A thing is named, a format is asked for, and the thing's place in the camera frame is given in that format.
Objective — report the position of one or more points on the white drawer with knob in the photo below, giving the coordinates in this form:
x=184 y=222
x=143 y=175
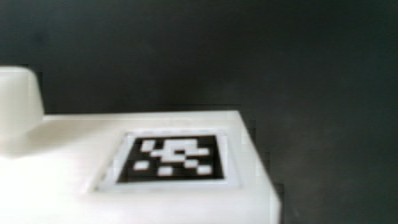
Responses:
x=145 y=168

